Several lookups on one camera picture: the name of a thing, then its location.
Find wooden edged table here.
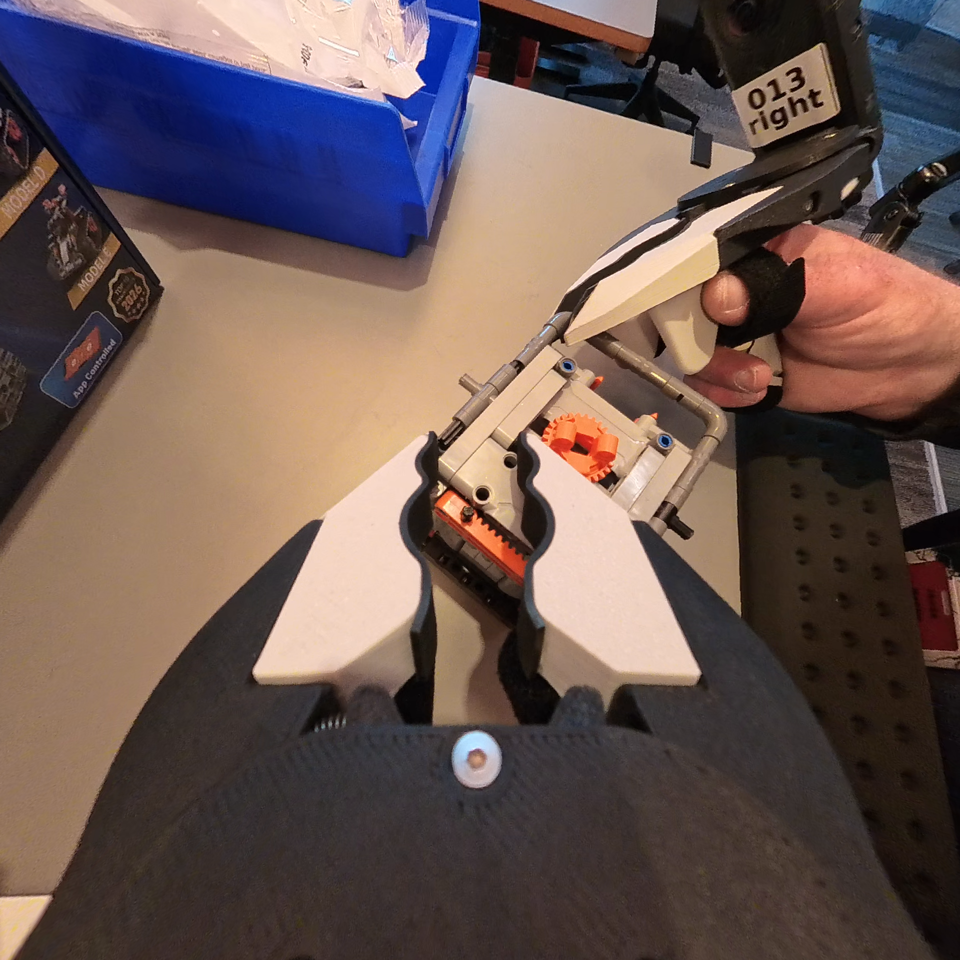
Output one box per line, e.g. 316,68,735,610
478,0,660,55

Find red and white packaging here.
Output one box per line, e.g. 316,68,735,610
903,549,960,670

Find blue plastic bin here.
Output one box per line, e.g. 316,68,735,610
0,0,483,260

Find black office chair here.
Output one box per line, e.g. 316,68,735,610
861,146,960,256

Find dark blue robot kit box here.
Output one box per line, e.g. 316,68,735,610
0,63,164,526

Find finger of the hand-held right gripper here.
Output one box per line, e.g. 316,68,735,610
562,231,725,348
552,186,785,333

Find grey brick robot model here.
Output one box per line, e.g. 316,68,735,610
418,345,695,625

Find person's right hand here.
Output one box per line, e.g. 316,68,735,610
686,223,960,421

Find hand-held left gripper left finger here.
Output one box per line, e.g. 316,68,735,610
252,431,442,697

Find crumpled clear plastic bags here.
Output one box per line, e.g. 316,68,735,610
176,0,432,130

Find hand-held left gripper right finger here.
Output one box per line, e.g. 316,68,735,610
517,432,704,699

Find grey bent rod assembly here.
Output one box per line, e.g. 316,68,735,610
438,313,730,537

